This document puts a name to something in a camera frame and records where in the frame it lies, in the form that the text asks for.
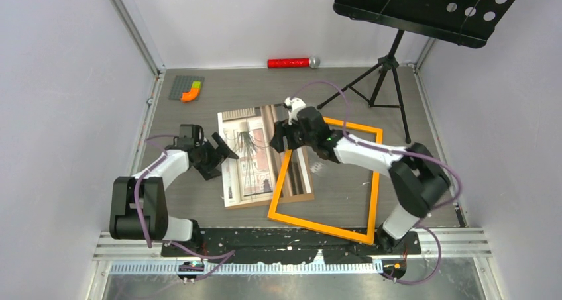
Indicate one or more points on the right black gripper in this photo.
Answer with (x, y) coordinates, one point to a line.
(282, 129)

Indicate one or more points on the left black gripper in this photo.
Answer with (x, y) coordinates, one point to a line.
(219, 156)

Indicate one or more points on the plant window photo print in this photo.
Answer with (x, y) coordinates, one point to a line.
(248, 132)

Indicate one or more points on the orange wooden picture frame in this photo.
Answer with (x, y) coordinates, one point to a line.
(366, 238)

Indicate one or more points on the brown hardboard backing panel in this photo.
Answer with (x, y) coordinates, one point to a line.
(265, 199)

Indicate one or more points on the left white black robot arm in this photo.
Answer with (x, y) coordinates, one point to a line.
(138, 206)

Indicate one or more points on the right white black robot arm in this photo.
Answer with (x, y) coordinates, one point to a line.
(418, 179)

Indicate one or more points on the orange curved block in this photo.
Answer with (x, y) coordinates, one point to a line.
(190, 95)

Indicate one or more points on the red cylinder silver cap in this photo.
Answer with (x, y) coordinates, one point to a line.
(309, 62)

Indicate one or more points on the grey lego baseplate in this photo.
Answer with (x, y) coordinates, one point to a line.
(182, 83)

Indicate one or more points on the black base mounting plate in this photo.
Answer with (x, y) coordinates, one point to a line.
(292, 246)

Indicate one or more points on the black music stand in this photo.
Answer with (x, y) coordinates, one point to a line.
(468, 23)

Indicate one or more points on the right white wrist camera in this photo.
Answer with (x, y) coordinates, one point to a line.
(293, 106)

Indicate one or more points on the aluminium front rail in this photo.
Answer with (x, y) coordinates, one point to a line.
(128, 257)

